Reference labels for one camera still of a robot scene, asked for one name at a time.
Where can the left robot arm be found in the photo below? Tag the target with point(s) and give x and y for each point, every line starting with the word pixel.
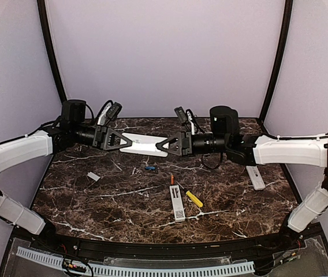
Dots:
pixel 70 128

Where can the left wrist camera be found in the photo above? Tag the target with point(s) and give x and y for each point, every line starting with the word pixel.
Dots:
pixel 108 113

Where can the white slotted cable duct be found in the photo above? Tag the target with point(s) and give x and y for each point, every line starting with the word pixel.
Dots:
pixel 127 267

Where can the yellow handled screwdriver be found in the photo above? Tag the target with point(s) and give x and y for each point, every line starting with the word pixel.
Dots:
pixel 193 198

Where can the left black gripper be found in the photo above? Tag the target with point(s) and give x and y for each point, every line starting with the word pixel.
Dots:
pixel 99 138

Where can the black front rail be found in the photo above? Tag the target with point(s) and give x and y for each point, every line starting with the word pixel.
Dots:
pixel 262 247

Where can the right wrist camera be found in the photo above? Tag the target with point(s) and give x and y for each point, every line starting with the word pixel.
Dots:
pixel 185 119

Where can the right black frame post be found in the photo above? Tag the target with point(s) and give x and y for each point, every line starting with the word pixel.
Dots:
pixel 283 36

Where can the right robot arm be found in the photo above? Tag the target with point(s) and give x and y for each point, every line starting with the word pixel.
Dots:
pixel 251 150

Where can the left black frame post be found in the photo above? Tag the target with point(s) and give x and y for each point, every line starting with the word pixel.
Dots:
pixel 50 51

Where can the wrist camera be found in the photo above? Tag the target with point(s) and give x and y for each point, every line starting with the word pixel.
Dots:
pixel 185 119
pixel 108 113

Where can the white battery cover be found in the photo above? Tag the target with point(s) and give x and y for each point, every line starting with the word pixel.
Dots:
pixel 93 176

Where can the black frame post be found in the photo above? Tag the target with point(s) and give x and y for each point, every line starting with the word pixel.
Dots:
pixel 283 36
pixel 50 51

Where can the slim white remote control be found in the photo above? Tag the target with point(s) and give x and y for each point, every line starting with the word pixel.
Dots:
pixel 178 208

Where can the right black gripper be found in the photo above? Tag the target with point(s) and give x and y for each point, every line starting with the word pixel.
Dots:
pixel 185 148

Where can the white remote at right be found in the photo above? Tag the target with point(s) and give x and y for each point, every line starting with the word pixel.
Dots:
pixel 255 177

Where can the white TCL air-conditioner remote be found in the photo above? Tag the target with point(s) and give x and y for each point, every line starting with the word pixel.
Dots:
pixel 144 145

